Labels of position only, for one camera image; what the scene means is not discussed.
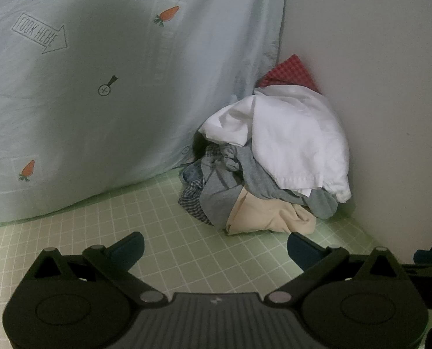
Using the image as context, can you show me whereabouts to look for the red checked cloth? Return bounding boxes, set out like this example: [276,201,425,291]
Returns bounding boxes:
[257,54,321,93]

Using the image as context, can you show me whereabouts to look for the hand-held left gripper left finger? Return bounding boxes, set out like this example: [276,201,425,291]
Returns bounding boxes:
[27,232,171,306]

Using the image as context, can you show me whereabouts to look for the light blue carrot print quilt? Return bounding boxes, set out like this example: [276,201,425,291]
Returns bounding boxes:
[0,0,287,226]

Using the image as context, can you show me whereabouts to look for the grey garment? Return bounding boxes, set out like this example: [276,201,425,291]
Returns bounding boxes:
[199,145,338,228]

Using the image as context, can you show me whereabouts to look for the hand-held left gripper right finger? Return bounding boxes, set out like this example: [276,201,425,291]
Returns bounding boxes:
[265,232,407,306]

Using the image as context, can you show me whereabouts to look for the white shirt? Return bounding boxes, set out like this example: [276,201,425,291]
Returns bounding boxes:
[198,84,351,203]

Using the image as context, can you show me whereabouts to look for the blue plaid shirt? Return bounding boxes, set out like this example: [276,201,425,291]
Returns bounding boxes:
[178,143,232,225]

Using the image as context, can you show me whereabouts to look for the blue denim garment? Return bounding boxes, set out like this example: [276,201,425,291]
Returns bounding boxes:
[181,162,206,184]

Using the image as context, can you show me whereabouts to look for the beige garment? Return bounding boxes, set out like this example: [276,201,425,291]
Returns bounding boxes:
[225,187,317,236]

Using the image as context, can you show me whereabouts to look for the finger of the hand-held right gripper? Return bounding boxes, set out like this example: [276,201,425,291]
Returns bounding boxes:
[401,249,432,281]

